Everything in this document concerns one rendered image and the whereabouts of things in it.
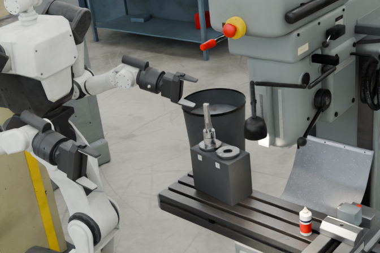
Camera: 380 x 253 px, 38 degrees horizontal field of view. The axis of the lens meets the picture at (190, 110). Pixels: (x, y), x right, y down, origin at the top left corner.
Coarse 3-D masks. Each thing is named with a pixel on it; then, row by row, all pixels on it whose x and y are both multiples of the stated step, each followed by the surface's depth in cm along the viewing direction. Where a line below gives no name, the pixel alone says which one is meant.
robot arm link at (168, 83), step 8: (152, 72) 194; (160, 72) 194; (168, 72) 195; (176, 72) 192; (152, 80) 193; (160, 80) 194; (168, 80) 192; (176, 80) 190; (152, 88) 194; (160, 88) 194; (168, 88) 194; (176, 88) 192; (168, 96) 195; (176, 96) 194
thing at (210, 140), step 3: (204, 135) 214; (207, 135) 213; (210, 135) 213; (213, 135) 214; (204, 138) 215; (207, 138) 214; (210, 138) 214; (213, 138) 215; (204, 141) 216; (207, 141) 215; (210, 141) 214; (213, 141) 215; (204, 144) 217; (207, 144) 215; (210, 144) 215; (213, 144) 215
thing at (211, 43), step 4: (224, 36) 164; (212, 40) 159; (216, 40) 161; (220, 40) 162; (204, 44) 157; (208, 44) 158; (212, 44) 159; (200, 48) 158; (204, 48) 157; (208, 48) 158
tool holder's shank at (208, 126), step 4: (204, 104) 210; (208, 104) 210; (204, 108) 210; (208, 108) 210; (204, 112) 211; (208, 112) 211; (204, 116) 212; (208, 116) 211; (208, 120) 212; (208, 124) 213; (208, 128) 213
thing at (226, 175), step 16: (224, 144) 219; (192, 160) 220; (208, 160) 212; (224, 160) 207; (240, 160) 207; (208, 176) 216; (224, 176) 208; (240, 176) 210; (208, 192) 220; (224, 192) 211; (240, 192) 212
